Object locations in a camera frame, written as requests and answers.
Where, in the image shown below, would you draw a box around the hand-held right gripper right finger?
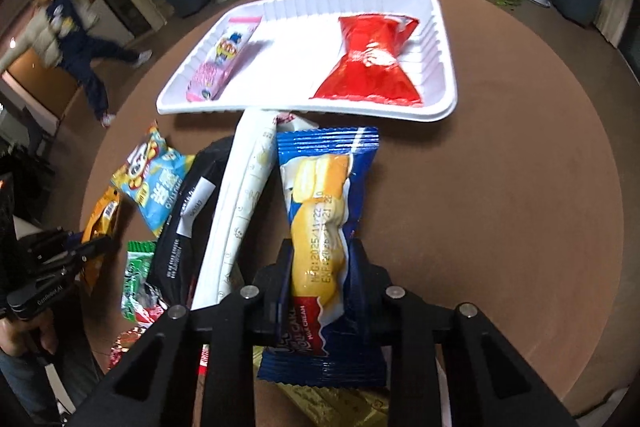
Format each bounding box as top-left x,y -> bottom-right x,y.
350,239 -> 576,427

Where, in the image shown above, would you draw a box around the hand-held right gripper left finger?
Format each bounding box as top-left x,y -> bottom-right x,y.
67,237 -> 296,427

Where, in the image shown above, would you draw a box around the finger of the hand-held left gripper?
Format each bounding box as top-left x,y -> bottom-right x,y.
30,229 -> 120,280

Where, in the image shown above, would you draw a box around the orange snack packet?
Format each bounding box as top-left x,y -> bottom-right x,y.
81,186 -> 122,295

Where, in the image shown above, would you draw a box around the green snack packet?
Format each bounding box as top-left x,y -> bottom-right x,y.
121,241 -> 168,323

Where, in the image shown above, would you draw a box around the black snack packet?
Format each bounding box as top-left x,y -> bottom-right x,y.
145,136 -> 236,308

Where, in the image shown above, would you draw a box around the long white snack packet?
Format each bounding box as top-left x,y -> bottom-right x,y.
190,109 -> 281,310

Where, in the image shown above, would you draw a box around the light blue panda snack packet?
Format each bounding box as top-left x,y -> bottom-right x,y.
111,122 -> 196,235

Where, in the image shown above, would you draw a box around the blue cake snack packet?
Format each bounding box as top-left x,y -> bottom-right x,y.
256,127 -> 388,389

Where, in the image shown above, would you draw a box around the red and white snack packet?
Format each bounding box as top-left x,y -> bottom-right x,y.
109,327 -> 211,378

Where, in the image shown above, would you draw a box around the white red-print snack packet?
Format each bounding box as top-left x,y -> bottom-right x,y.
272,111 -> 321,134

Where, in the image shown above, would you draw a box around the white foam tray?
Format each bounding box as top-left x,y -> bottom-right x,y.
156,0 -> 458,122

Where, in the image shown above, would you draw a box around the pink snack packet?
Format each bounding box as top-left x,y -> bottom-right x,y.
186,16 -> 263,102

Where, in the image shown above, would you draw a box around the person's left hand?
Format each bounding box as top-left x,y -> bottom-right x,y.
0,307 -> 57,360

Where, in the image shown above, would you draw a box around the person's own leg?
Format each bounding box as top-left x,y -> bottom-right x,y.
0,347 -> 103,425

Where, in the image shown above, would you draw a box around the gold snack packet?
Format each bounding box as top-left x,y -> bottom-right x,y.
255,347 -> 391,427

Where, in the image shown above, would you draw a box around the brown tablecloth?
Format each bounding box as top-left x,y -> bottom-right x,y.
80,0 -> 636,427

